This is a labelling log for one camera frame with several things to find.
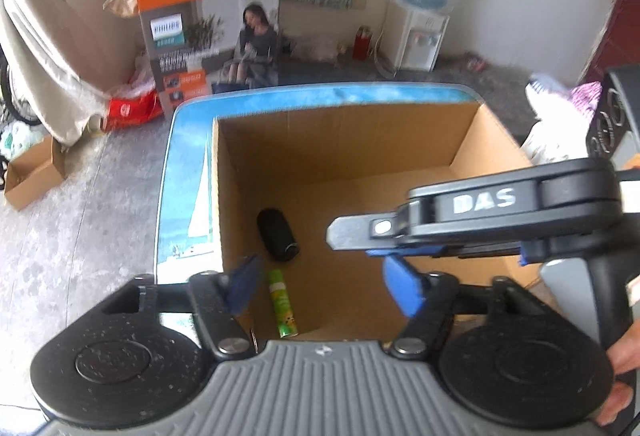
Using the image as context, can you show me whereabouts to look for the green spray tube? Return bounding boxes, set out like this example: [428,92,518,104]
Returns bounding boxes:
[267,269,298,338]

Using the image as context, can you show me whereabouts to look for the purple patterned cloth pile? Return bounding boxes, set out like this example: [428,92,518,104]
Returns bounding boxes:
[522,73,602,165]

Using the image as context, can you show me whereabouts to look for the black cylindrical container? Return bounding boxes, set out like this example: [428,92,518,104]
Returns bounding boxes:
[256,208,299,263]

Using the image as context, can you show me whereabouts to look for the open brown cardboard box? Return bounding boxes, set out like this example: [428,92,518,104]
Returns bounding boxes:
[212,102,529,342]

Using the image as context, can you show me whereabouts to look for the orange Philips product box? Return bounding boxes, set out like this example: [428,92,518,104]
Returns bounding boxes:
[103,0,306,121]

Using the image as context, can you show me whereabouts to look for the person's right hand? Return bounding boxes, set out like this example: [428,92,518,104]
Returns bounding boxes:
[596,324,640,426]

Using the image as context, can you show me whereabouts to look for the beige curtain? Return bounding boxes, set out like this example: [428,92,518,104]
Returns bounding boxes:
[1,0,141,146]

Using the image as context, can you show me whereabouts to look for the red canister on floor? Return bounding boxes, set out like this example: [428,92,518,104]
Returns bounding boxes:
[352,26,372,61]

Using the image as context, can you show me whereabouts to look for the red plastic bag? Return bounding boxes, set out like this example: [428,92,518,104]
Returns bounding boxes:
[101,89,163,132]

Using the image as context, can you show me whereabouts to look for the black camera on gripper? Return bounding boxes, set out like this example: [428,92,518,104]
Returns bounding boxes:
[586,64,640,170]

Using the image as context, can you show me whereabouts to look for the white water dispenser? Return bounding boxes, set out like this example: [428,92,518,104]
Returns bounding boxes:
[378,0,449,72]

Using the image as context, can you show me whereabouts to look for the small flat cardboard box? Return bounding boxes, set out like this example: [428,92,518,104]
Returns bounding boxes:
[4,136,65,211]

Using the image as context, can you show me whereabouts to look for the dark red door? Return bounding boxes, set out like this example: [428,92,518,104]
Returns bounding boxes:
[582,0,640,82]

